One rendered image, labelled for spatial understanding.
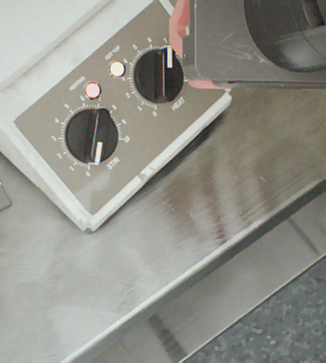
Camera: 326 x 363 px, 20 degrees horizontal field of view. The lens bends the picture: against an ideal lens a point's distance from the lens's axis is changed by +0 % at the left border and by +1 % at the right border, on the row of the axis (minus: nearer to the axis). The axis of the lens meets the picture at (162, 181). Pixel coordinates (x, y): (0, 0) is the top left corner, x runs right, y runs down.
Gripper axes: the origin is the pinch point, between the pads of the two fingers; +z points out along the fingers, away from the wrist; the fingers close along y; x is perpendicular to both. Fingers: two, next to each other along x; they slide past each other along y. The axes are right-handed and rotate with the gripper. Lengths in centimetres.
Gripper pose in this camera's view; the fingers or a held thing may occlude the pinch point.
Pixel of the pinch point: (208, 32)
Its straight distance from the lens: 48.6
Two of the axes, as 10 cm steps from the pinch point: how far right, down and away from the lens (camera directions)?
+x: 0.0, 10.0, 0.4
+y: -9.2, 0.2, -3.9
